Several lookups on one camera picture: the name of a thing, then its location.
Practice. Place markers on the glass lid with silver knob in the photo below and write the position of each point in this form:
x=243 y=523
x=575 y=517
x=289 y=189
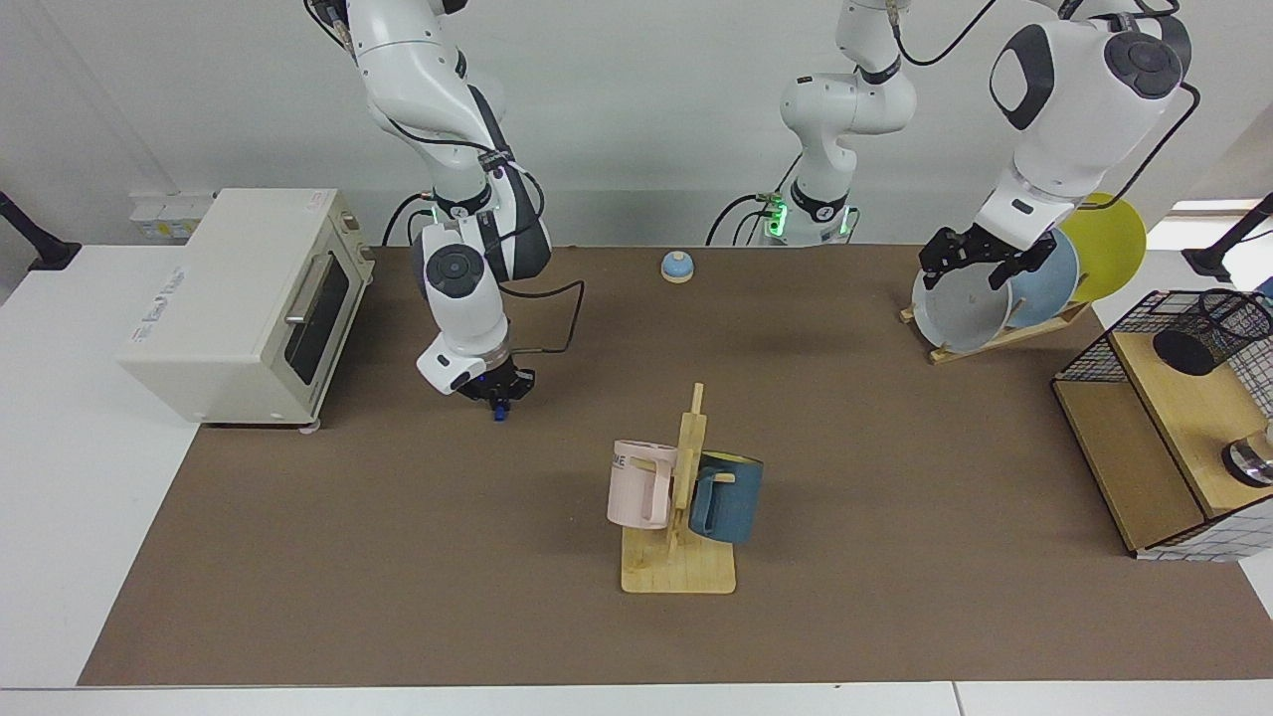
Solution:
x=1251 y=460

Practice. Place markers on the yellow plate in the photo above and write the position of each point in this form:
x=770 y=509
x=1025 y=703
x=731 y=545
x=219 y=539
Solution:
x=1114 y=249

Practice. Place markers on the brown table cloth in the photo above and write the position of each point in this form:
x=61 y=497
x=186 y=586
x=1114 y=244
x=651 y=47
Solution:
x=497 y=557

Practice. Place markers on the wooden cup stand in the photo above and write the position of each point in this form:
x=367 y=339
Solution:
x=686 y=567

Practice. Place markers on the black mesh pen holder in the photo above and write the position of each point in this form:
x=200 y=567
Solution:
x=1188 y=353

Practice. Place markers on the grey plate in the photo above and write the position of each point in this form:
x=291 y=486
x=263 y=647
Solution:
x=960 y=313

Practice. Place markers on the pink cup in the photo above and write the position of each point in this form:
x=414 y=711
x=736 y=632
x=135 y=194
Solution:
x=636 y=487

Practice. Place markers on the small blue round thing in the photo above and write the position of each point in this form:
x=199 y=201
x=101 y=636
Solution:
x=677 y=268

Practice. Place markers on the black clamp stand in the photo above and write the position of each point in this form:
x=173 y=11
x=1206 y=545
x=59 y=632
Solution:
x=1218 y=257
x=40 y=249

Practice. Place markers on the wooden plate rack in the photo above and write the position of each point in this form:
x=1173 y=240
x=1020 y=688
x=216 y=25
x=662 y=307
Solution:
x=985 y=345

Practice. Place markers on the light blue plate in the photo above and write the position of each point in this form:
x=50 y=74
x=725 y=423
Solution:
x=1049 y=288

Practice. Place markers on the dark blue cup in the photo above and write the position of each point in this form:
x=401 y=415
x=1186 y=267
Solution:
x=731 y=502

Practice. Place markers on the pale toaster oven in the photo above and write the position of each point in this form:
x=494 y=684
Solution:
x=219 y=318

